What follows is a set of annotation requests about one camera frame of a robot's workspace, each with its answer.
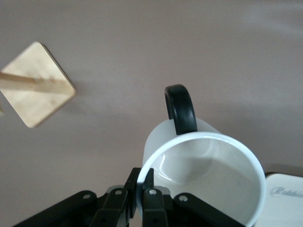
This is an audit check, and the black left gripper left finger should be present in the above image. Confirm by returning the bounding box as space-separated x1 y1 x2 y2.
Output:
93 167 143 227

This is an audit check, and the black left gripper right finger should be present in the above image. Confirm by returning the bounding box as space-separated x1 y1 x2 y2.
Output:
141 168 170 227

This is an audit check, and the white cup black handle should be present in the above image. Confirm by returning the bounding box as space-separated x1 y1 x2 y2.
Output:
136 84 268 227

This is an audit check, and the wooden cup rack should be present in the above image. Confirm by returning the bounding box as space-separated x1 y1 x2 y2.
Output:
0 41 77 130

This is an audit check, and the cream plastic tray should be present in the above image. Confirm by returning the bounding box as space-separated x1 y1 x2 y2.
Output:
257 172 303 227

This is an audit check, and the brown table mat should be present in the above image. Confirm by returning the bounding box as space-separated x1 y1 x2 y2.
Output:
0 0 303 227

